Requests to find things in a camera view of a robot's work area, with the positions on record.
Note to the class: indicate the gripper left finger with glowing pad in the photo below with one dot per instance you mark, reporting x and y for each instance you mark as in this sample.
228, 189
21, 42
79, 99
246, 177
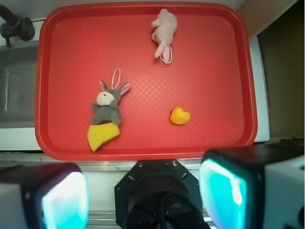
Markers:
47, 196

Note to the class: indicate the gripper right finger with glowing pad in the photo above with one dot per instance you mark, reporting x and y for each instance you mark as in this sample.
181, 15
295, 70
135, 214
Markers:
254, 187

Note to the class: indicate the yellow-green sponge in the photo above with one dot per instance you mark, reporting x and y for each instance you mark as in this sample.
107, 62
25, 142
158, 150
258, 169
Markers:
98, 135

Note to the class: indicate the grey plush bunny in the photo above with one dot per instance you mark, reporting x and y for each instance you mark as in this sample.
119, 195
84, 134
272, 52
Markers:
106, 107

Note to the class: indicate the yellow rubber duck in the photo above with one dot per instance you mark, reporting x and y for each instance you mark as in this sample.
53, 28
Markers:
179, 117

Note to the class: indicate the red plastic tray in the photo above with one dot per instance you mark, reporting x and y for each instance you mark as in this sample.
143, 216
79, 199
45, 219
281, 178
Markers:
210, 77

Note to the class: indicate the stainless steel sink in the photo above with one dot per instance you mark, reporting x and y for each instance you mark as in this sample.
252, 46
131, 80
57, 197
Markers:
18, 67

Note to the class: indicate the pink plush bunny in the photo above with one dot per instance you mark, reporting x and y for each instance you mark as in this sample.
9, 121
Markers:
165, 26

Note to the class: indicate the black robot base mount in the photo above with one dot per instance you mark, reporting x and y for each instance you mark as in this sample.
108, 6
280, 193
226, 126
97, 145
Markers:
159, 194

